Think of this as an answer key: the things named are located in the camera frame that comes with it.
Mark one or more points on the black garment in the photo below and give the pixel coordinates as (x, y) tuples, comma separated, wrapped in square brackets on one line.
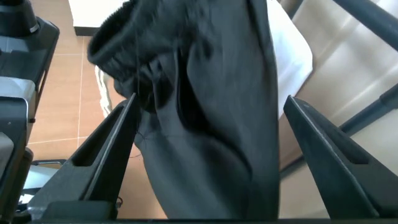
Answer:
[(211, 124)]

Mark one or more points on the beige curtain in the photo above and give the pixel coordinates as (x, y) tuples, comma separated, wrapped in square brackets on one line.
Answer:
[(335, 62)]

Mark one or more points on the black clothes rack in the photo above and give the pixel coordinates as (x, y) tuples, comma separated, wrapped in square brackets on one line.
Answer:
[(370, 18)]

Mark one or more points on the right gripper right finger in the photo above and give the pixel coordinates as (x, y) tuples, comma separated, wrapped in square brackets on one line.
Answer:
[(342, 174)]

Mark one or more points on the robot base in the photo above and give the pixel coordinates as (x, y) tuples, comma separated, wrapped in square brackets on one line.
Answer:
[(18, 93)]

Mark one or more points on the white shirt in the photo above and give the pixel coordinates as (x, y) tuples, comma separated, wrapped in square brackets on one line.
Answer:
[(290, 56)]

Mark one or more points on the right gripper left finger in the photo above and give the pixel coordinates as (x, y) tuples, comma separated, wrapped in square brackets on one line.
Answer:
[(93, 183)]

